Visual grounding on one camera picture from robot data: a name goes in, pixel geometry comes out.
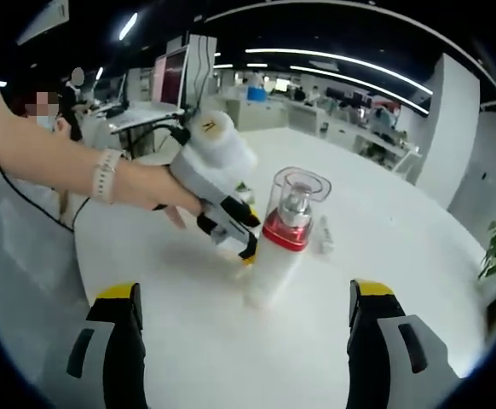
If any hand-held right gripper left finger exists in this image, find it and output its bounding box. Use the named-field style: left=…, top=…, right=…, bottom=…
left=60, top=281, right=147, bottom=409

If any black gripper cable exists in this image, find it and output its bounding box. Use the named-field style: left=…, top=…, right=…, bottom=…
left=0, top=101, right=92, bottom=234

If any white red-collared skincare pump bottle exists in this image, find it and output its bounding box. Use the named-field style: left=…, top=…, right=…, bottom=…
left=243, top=165, right=332, bottom=308

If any person's left hand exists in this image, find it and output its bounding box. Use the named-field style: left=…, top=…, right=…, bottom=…
left=114, top=161, right=205, bottom=231

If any white laptop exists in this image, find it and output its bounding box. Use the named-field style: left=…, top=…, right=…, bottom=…
left=110, top=46, right=190, bottom=135

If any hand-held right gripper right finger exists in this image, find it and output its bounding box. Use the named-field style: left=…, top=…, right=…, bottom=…
left=346, top=279, right=467, bottom=409

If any beige wristwatch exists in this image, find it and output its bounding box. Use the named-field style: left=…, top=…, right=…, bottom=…
left=92, top=147, right=126, bottom=205

